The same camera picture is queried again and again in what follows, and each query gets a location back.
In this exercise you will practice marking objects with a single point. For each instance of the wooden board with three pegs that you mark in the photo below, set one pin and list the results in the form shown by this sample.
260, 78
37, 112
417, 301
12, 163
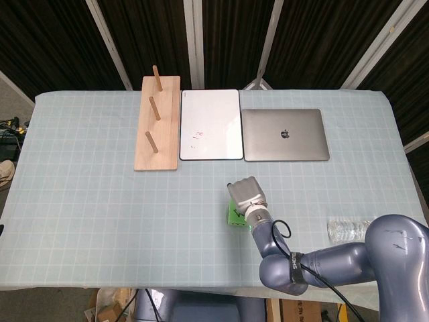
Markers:
164, 134

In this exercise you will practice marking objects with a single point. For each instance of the white tablet whiteboard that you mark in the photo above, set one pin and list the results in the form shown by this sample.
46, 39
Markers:
211, 124

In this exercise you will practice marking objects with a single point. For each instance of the green cube with black numbers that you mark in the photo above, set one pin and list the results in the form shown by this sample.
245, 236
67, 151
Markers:
233, 218

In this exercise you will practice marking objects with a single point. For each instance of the brown cardboard box with print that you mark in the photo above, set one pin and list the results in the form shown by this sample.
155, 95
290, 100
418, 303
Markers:
301, 312

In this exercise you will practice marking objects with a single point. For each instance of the clear plastic water bottle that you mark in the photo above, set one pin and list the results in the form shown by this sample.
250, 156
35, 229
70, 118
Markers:
345, 230

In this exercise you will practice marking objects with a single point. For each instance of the white tripod stand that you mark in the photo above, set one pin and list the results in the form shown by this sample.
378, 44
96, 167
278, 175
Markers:
258, 82

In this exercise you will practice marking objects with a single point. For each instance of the grey closed laptop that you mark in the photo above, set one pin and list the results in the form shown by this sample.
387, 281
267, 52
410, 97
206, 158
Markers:
285, 144

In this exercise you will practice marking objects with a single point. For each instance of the light blue grid tablecloth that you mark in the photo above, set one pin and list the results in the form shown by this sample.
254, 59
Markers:
134, 218

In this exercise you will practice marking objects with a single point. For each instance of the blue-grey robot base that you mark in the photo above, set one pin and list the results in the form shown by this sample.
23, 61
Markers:
201, 307

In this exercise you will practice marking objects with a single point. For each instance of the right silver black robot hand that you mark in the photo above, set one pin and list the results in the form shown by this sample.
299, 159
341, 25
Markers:
246, 194

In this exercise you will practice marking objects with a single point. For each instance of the open cardboard box with scraps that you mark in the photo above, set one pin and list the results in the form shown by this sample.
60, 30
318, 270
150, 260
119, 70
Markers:
110, 307

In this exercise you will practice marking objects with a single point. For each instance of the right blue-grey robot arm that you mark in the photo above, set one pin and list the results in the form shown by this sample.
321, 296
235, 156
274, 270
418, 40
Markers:
335, 265

